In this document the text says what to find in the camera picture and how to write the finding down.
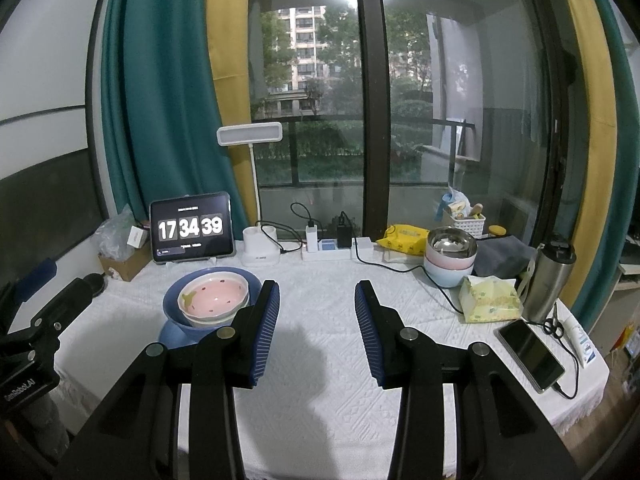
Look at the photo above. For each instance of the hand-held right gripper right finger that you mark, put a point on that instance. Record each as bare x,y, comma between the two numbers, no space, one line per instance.
370,335

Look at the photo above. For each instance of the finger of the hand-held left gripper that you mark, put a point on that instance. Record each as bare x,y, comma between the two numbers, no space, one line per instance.
70,300
40,271

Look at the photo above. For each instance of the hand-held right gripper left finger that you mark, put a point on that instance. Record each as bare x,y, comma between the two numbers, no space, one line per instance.
265,330

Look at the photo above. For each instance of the cream bowl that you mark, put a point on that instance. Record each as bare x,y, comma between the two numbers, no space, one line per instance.
210,321

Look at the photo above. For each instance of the pink strawberry bowl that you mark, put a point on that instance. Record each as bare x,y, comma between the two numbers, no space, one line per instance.
215,295

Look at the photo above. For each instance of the blue plate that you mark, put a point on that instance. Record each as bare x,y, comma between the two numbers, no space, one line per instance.
175,336

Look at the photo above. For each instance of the large blue bowl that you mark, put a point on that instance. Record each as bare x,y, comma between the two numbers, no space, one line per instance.
172,310

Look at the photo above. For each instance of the white tablecloth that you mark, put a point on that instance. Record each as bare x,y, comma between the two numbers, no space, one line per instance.
320,310

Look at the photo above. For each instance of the brown cardboard box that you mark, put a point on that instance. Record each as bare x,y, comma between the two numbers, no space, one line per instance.
127,262

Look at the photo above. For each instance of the clear plastic bag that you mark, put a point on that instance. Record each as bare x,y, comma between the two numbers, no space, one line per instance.
112,232

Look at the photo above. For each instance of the flat white box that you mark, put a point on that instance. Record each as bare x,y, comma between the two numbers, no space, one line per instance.
400,256

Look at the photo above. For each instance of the white cube adapter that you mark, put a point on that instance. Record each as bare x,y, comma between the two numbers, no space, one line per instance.
365,249

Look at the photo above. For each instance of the white power strip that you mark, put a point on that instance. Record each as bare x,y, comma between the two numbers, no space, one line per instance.
310,256

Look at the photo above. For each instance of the white tablet stand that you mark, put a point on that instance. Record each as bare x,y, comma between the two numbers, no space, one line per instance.
212,260

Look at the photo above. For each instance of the small white box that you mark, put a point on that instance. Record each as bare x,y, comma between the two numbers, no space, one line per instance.
137,236

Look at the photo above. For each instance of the light blue bowl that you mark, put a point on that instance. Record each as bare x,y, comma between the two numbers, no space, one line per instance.
447,276

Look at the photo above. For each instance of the blue white plug adapter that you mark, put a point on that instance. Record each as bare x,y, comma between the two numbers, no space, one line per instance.
328,246

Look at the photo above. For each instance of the black charger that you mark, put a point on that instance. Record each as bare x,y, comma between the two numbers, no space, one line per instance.
344,237

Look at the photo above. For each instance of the white charger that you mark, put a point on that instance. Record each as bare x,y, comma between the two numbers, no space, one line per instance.
312,239

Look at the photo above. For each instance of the tablet with clock display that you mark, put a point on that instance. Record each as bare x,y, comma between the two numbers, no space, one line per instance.
190,227

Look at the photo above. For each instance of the white basket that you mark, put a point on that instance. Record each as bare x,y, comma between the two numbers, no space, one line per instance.
470,227

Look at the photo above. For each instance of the pale yellow packet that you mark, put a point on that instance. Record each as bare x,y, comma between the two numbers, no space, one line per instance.
457,208

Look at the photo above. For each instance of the grey cloth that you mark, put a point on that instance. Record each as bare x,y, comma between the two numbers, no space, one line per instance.
505,255

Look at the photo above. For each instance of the blue packet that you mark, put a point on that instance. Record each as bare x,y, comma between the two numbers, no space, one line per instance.
452,197

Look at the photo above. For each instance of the black smartphone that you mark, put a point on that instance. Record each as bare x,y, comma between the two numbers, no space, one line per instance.
530,355

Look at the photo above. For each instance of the wooden utensil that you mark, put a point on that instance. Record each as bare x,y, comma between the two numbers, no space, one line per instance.
476,208

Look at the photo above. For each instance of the yellow lid jar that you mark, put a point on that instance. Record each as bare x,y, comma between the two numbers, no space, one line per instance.
497,230

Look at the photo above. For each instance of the black scissors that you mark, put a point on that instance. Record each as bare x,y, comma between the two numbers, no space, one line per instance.
552,327

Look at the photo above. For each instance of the steel thermos bottle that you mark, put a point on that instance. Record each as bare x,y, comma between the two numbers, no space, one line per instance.
545,280

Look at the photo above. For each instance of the white desk lamp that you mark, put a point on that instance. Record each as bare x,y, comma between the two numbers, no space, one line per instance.
250,134

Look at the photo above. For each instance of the white cream tube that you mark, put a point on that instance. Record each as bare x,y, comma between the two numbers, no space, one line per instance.
582,342

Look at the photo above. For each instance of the black balcony railing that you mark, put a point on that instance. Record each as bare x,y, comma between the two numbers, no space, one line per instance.
325,119

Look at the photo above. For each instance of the teal curtain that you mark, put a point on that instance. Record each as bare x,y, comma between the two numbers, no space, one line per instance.
160,85
620,160

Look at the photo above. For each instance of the printed cardboard box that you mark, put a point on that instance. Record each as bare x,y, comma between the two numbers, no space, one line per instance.
627,340

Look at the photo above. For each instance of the yellow curtain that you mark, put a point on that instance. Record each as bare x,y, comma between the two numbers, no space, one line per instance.
595,135
227,60

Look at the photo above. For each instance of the black window frame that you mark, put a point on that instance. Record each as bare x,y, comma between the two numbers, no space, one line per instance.
372,85

